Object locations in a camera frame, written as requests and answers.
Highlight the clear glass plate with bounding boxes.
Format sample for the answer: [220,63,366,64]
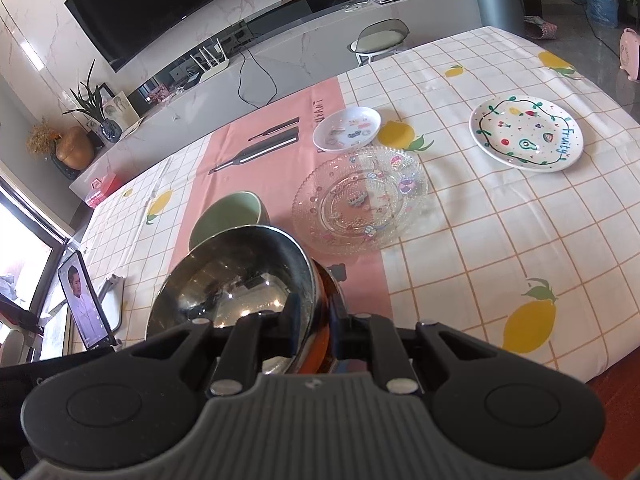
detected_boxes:
[291,146,429,256]

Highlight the pink bag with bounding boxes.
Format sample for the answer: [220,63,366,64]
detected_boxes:
[524,15,558,41]

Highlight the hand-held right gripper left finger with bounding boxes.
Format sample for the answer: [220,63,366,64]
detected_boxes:
[117,304,313,397]

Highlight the blue vase with plant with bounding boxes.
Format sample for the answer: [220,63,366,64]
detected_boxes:
[62,60,123,143]

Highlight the white router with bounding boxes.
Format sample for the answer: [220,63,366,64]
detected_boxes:
[192,42,230,82]

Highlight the pink table runner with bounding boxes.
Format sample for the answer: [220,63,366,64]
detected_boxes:
[187,77,396,321]

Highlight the orange steel bowl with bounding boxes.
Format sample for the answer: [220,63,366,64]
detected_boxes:
[144,225,347,376]

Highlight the sketch picture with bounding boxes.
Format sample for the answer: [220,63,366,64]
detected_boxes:
[102,91,141,131]

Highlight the pink space heater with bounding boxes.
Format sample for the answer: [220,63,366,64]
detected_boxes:
[619,27,640,81]

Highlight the grey phone stand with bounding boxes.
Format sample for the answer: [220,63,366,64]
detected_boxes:
[95,274,126,333]

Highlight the pink storage box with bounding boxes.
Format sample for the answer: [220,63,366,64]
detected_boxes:
[85,172,121,209]

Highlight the white painted plate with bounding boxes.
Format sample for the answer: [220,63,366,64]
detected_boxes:
[469,95,585,173]

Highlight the checked lemon print tablecloth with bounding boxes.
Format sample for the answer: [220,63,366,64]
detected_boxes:
[70,25,640,381]

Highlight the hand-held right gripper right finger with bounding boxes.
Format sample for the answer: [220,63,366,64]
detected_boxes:
[327,310,506,394]

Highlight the grey stool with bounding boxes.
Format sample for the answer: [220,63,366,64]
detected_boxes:
[350,18,411,66]

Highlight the small white patterned bowl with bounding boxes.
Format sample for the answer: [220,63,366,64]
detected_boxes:
[312,106,382,152]

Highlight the smartphone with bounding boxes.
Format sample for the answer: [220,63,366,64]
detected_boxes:
[56,251,113,351]

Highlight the dried flowers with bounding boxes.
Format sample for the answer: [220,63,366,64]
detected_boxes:
[26,119,63,156]

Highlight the marble television console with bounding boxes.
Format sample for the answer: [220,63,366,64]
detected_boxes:
[67,0,483,196]

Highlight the black television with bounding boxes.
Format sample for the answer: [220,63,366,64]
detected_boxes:
[64,0,297,73]

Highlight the brown gourd vase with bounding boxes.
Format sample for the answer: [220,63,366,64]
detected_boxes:
[55,126,96,171]

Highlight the grey trash bin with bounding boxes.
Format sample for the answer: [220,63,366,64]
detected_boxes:
[471,0,524,36]

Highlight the green ceramic bowl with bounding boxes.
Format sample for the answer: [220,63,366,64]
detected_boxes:
[187,191,272,252]

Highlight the black cable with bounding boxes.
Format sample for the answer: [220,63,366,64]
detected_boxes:
[237,50,278,108]

